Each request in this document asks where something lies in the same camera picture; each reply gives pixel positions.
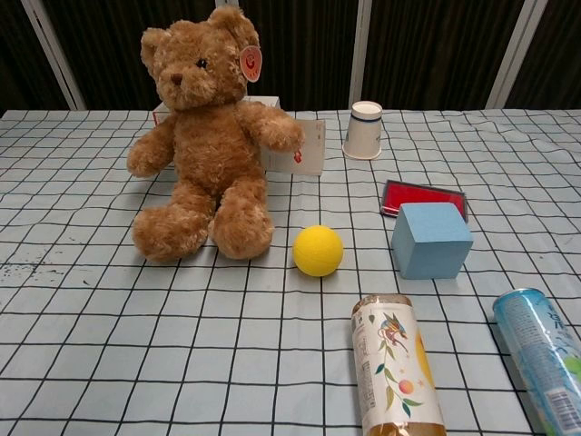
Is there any white cardboard box red print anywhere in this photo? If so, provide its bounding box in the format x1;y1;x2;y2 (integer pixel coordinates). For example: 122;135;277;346
152;94;281;129

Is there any round red paper hang tag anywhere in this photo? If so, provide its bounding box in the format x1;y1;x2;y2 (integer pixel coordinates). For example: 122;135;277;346
239;45;263;84

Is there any tea bottle floral label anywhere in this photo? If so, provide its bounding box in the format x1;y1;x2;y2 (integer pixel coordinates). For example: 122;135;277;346
350;293;448;436

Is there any white paper cup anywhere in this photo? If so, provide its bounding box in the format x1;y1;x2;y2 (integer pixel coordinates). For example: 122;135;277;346
341;100;383;161

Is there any light blue checked tablecloth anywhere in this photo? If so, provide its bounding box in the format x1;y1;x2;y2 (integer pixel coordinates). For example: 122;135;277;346
0;108;581;436

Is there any red ink stamp pad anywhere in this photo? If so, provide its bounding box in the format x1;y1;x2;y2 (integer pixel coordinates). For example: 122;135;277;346
379;179;468;223

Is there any blue foam cube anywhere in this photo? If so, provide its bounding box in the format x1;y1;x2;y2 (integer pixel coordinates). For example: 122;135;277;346
390;202;474;281

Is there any black pleated curtain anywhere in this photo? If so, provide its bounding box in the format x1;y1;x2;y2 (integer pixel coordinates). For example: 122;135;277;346
0;0;581;113

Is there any yellow foam ball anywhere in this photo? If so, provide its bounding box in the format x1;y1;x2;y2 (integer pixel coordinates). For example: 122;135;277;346
292;224;345;277

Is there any light blue drink can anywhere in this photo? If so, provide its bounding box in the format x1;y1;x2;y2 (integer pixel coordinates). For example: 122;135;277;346
492;287;581;436

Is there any brown plush teddy bear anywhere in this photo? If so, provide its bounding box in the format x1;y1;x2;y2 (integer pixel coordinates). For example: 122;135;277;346
125;6;306;263

